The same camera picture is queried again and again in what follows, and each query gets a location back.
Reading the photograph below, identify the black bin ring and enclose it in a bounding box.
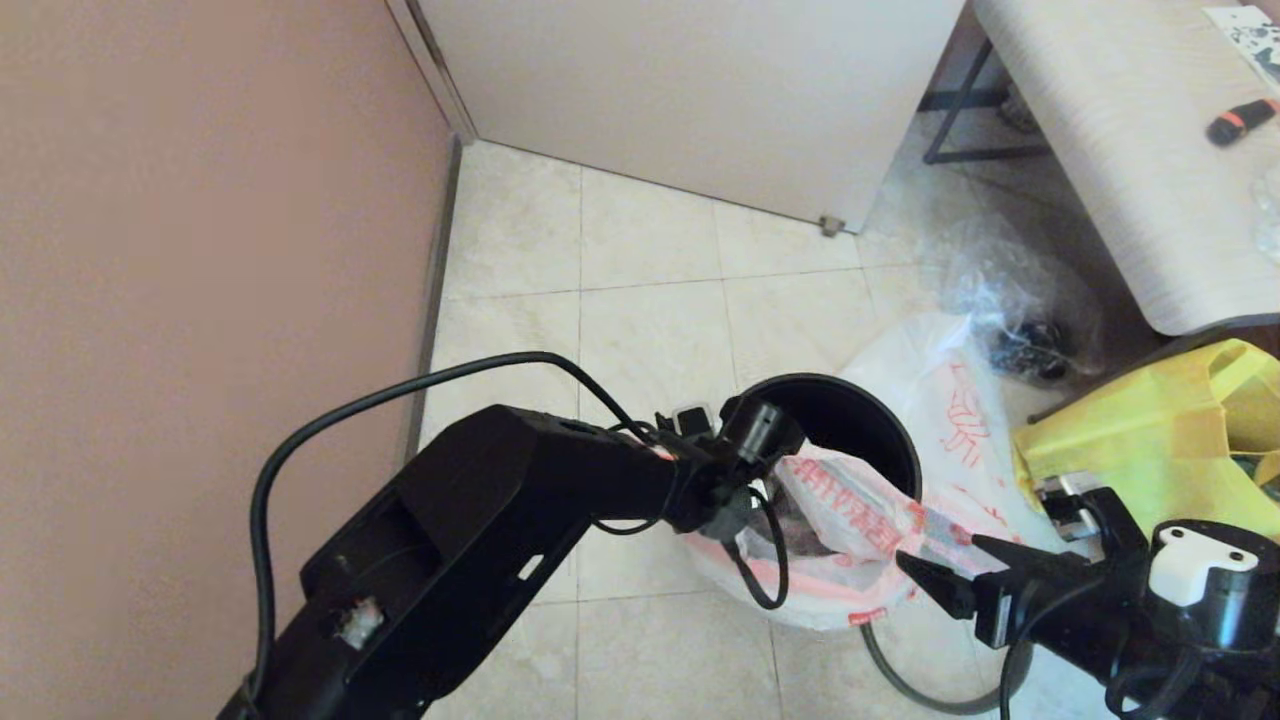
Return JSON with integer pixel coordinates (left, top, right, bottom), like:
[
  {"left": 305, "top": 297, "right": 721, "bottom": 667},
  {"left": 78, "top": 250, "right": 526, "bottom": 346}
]
[{"left": 862, "top": 620, "right": 1031, "bottom": 716}]

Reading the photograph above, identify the fresh white pink-trimmed bag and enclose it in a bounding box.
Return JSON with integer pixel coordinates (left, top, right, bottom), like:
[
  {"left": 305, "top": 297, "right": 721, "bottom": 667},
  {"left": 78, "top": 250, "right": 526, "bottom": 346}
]
[{"left": 685, "top": 445, "right": 926, "bottom": 631}]

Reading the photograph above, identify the white plastic bag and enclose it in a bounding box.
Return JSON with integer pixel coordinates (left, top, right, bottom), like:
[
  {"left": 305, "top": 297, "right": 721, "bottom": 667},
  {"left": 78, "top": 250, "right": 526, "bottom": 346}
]
[{"left": 840, "top": 312, "right": 1061, "bottom": 561}]

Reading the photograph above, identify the black round trash bin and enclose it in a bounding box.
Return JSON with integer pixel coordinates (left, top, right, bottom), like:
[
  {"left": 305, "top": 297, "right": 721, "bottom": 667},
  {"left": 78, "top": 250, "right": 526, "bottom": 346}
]
[{"left": 735, "top": 373, "right": 923, "bottom": 501}]

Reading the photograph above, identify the yellow fabric bag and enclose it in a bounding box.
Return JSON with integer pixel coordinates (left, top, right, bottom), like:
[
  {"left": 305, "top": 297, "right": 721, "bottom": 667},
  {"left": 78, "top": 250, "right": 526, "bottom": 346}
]
[{"left": 1015, "top": 340, "right": 1280, "bottom": 546}]

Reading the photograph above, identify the clear plastic bag with dark items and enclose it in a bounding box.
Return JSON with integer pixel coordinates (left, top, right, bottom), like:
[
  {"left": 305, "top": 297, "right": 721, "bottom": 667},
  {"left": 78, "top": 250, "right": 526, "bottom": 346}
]
[{"left": 945, "top": 225, "right": 1106, "bottom": 386}]

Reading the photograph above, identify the grey metal baseboard strip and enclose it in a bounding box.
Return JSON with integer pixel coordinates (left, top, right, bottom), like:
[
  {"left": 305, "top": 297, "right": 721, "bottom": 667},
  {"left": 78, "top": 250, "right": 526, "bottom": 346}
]
[{"left": 400, "top": 135, "right": 466, "bottom": 466}]

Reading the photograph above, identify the white door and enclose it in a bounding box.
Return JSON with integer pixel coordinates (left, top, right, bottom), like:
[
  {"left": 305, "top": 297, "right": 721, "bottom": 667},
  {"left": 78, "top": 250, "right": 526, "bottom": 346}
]
[{"left": 415, "top": 0, "right": 971, "bottom": 236}]

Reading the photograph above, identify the clear crumpled plastic wrap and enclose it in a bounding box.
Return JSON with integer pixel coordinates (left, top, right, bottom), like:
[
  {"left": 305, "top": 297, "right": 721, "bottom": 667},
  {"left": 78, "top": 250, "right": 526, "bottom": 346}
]
[{"left": 1250, "top": 165, "right": 1280, "bottom": 271}]

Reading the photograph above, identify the light wood grain table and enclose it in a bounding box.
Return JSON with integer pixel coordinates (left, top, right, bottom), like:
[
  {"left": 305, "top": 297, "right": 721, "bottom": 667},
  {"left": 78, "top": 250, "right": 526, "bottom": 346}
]
[{"left": 920, "top": 0, "right": 1280, "bottom": 338}]

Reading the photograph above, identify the black and orange marker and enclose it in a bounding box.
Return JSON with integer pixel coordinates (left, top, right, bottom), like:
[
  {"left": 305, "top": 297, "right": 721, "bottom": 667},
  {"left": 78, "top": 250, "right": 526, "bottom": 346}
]
[{"left": 1205, "top": 100, "right": 1280, "bottom": 151}]

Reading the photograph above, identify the black and white printed paper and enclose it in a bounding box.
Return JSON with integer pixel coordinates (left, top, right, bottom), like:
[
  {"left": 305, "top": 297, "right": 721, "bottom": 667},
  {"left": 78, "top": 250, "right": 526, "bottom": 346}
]
[{"left": 1200, "top": 8, "right": 1280, "bottom": 91}]

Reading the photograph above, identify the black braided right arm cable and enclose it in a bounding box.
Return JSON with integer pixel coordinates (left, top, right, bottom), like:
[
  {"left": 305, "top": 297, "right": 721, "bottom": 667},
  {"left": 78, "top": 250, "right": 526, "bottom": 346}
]
[{"left": 1105, "top": 650, "right": 1201, "bottom": 720}]

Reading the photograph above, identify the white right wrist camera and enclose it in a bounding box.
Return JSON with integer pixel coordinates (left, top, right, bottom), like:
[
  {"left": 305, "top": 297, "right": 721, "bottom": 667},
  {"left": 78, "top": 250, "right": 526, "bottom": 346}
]
[{"left": 1035, "top": 475, "right": 1259, "bottom": 606}]

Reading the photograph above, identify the smooth black left arm cable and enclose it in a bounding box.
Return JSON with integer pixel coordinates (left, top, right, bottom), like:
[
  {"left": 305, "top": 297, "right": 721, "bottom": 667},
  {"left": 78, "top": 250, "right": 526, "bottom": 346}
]
[{"left": 250, "top": 352, "right": 656, "bottom": 701}]

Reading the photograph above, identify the white door frame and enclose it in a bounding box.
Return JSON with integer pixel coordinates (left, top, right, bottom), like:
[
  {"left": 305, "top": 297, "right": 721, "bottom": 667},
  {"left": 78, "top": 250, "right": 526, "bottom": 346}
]
[{"left": 388, "top": 0, "right": 479, "bottom": 146}]

